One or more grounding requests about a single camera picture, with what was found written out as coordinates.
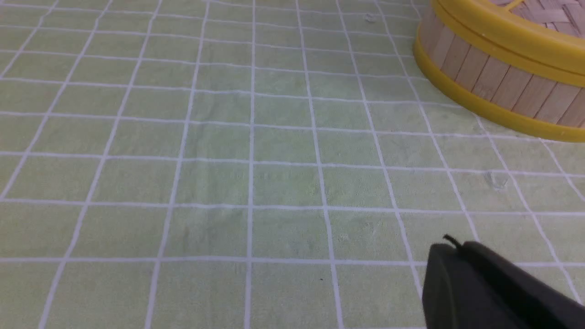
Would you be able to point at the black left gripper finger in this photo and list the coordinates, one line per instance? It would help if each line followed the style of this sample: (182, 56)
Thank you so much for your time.
(469, 286)

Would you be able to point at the wooden steamer basket yellow rims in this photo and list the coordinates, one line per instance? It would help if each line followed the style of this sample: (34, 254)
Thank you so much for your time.
(498, 91)

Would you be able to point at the green checkered tablecloth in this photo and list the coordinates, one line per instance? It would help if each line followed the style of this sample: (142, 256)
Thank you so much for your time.
(252, 164)

